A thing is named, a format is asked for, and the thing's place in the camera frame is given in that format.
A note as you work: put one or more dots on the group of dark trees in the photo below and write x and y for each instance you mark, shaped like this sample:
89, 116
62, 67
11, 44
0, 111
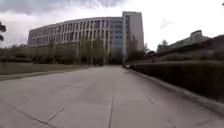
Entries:
135, 51

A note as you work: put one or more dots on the grey concrete slab pavement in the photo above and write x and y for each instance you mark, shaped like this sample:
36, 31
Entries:
110, 96

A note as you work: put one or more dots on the large curved grey building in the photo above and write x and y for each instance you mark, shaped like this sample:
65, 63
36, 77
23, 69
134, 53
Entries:
100, 28

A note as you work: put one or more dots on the row of trees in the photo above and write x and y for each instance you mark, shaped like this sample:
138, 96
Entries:
66, 53

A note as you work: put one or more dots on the dark green hedge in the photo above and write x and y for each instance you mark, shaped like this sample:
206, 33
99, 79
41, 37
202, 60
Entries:
186, 76

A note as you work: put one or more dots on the long concrete kerb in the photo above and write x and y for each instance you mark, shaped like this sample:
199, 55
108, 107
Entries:
33, 75

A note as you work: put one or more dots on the grass field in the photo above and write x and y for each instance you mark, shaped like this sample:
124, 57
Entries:
26, 67

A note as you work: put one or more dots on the dark overgrown embankment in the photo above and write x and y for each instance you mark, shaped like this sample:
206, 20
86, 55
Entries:
200, 51

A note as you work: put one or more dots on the low building with roof box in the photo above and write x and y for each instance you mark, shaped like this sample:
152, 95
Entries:
196, 36

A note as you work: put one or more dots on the concrete kerb beside hedge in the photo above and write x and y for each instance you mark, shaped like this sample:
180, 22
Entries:
200, 102

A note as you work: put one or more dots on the dark tree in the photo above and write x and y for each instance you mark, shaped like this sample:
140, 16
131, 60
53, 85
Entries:
2, 31

